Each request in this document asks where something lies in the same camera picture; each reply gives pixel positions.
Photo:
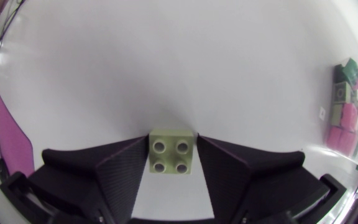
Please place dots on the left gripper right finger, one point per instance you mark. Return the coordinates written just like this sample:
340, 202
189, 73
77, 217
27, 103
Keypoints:
238, 177

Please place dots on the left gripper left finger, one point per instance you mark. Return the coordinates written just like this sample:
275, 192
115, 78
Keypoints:
117, 174

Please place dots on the light green toy brick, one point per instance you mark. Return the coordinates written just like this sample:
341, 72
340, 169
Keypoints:
337, 115
171, 155

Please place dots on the pink toy brick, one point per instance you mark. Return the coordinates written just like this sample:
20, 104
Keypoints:
349, 116
340, 140

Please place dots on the olive green toy brick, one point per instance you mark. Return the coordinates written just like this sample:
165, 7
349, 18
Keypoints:
341, 92

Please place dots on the dark green toy brick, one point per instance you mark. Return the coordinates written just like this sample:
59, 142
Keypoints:
339, 74

